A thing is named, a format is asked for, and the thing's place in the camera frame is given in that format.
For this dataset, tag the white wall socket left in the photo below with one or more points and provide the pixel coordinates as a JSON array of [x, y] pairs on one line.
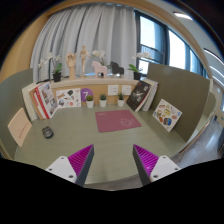
[[112, 90]]

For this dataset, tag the small potted plant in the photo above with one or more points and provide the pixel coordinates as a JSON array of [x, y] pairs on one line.
[[103, 100], [121, 100], [90, 101]]

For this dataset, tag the white book stack right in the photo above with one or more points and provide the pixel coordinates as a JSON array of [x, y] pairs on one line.
[[152, 92]]

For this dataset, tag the black book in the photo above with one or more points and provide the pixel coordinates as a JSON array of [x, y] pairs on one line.
[[138, 96]]

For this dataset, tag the colourful sticker board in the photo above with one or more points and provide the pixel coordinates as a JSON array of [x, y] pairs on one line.
[[166, 114]]

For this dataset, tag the illustrated white card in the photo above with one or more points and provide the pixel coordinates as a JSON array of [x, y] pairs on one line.
[[69, 98]]

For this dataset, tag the white orchid black pot right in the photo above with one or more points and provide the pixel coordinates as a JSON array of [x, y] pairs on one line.
[[137, 71]]

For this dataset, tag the dark grey computer mouse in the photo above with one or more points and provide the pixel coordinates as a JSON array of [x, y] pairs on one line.
[[47, 132]]

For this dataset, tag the purple number seven sign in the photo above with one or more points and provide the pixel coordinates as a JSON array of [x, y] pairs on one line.
[[86, 95]]

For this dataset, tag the grey curtain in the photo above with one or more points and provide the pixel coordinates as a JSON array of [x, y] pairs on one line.
[[102, 26]]

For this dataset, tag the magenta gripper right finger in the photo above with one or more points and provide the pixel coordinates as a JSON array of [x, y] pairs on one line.
[[152, 167]]

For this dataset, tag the pink mouse pad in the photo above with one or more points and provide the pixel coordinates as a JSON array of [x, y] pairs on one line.
[[109, 121]]

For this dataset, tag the beige wooden card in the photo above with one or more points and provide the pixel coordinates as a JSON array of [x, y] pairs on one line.
[[19, 126]]

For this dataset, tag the wooden mannequin figure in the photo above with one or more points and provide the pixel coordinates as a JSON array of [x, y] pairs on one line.
[[83, 55]]

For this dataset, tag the wooden hand model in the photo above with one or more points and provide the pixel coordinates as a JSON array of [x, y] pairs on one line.
[[71, 63]]

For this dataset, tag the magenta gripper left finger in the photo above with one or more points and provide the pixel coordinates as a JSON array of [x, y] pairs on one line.
[[74, 168]]

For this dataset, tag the black wooden horse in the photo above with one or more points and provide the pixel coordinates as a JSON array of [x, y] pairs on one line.
[[116, 69]]

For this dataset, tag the small potted plant right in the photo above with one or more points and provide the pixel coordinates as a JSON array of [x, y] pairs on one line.
[[121, 100]]

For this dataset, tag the white orchid black pot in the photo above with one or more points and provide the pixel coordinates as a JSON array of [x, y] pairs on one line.
[[54, 66], [137, 71]]

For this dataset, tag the white wall socket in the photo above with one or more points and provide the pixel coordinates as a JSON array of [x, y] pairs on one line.
[[112, 90], [126, 89]]

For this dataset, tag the pink wooden horse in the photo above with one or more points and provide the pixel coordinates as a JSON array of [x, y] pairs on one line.
[[100, 70]]

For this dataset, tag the small potted plant left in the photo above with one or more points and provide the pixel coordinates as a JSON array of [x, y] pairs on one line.
[[90, 101]]

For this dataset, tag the white wall socket right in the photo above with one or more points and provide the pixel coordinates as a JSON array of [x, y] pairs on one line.
[[126, 89]]

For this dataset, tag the small potted plant middle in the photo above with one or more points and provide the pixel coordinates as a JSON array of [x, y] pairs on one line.
[[103, 100]]

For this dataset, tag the white orchid black pot left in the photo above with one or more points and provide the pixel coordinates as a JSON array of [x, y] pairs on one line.
[[54, 66]]

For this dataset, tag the white orchid behind horse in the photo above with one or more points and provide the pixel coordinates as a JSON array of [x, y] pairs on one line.
[[100, 54]]

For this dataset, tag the red white book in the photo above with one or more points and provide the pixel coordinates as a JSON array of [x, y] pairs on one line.
[[46, 99]]

